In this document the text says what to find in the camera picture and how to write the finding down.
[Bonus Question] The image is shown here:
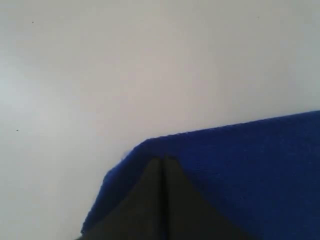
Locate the blue cloth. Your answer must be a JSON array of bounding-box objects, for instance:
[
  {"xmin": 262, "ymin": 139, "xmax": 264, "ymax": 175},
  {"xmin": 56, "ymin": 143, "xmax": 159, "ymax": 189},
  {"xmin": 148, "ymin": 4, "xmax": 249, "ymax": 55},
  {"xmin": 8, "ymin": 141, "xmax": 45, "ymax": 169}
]
[{"xmin": 81, "ymin": 111, "xmax": 320, "ymax": 240}]

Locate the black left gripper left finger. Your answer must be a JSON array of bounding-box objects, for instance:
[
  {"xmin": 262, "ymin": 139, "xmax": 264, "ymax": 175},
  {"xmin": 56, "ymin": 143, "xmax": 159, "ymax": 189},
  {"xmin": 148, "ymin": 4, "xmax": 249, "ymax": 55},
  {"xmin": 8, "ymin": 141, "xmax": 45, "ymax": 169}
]
[{"xmin": 81, "ymin": 159, "xmax": 162, "ymax": 240}]

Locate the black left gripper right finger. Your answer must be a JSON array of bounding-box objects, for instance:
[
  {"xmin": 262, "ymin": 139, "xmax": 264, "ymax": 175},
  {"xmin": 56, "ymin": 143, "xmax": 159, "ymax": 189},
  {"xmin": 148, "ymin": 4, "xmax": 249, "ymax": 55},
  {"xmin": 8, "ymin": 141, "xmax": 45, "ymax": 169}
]
[{"xmin": 162, "ymin": 156, "xmax": 260, "ymax": 240}]

